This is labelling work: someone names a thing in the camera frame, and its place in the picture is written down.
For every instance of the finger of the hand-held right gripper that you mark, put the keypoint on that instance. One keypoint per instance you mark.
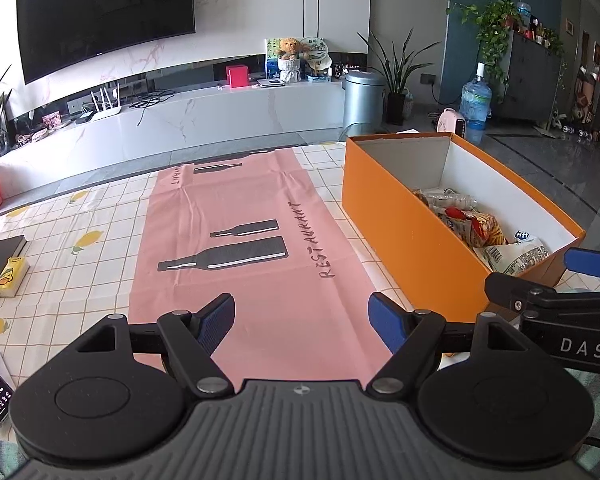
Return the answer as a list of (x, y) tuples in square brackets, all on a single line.
[(592, 263), (540, 292)]

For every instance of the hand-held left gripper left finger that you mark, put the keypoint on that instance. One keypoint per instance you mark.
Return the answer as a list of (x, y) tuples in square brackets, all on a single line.
[(216, 319)]

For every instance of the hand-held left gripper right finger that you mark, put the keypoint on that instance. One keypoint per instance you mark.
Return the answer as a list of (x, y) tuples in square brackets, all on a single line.
[(387, 318)]

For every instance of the white packet with blue logo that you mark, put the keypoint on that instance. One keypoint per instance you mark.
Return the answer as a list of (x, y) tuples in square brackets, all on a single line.
[(517, 255)]

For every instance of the clear packet of fried snacks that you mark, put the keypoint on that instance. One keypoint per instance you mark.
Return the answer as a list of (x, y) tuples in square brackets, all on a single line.
[(487, 230)]

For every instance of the orange cardboard box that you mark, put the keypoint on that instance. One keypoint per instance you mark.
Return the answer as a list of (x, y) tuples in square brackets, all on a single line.
[(405, 230)]

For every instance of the clear plastic snack packet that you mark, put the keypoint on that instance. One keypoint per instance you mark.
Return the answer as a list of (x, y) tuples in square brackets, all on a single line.
[(445, 199)]

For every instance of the pink placemat with bottle print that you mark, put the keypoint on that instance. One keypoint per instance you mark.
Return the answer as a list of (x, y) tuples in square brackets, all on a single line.
[(240, 200)]

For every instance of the pink space heater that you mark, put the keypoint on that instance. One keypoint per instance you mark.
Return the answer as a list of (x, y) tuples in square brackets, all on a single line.
[(452, 122)]

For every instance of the grey cabinet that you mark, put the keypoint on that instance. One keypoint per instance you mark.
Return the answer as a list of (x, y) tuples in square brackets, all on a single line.
[(530, 80)]

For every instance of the long white television cabinet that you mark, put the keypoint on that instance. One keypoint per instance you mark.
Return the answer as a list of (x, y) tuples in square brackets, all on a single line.
[(205, 125)]

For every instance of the large blue water bottle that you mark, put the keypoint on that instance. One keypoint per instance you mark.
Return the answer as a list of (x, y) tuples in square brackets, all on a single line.
[(476, 105)]

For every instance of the yellow small box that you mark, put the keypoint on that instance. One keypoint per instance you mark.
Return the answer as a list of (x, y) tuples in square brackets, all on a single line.
[(11, 276)]

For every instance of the silver trash can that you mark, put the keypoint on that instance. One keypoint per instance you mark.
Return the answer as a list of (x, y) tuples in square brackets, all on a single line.
[(362, 105)]

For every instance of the white router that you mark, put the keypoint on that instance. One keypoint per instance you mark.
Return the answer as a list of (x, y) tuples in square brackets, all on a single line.
[(106, 112)]

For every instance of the row of small bottles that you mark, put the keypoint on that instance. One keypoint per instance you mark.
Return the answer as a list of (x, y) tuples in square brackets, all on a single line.
[(540, 30)]

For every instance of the black set-top box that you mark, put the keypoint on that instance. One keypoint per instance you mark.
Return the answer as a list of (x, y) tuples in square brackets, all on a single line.
[(84, 118)]

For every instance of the white flat device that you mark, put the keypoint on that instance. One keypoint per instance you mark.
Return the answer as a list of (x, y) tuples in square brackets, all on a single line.
[(270, 82)]

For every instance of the potted snake plant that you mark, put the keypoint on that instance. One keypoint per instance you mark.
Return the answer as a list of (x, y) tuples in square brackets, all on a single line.
[(397, 75)]

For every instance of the pink cube box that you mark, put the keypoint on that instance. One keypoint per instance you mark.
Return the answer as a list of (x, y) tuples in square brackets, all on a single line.
[(237, 76)]

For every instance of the trailing green pothos plant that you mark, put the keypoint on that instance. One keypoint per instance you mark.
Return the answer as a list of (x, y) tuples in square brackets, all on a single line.
[(495, 30)]

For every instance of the blue green printed box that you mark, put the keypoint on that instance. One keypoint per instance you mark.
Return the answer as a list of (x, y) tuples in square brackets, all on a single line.
[(272, 60)]

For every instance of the teddy bear bouquet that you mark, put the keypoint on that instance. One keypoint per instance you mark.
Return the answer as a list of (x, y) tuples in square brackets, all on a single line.
[(290, 60)]

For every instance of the round printed paper fan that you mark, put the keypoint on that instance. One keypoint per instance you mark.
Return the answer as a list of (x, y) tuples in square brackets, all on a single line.
[(316, 52)]

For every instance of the black flat television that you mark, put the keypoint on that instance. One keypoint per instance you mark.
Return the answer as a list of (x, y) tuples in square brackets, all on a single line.
[(105, 15)]

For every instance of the small pink photo frame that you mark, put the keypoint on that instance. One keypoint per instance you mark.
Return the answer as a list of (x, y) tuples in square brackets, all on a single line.
[(51, 120)]

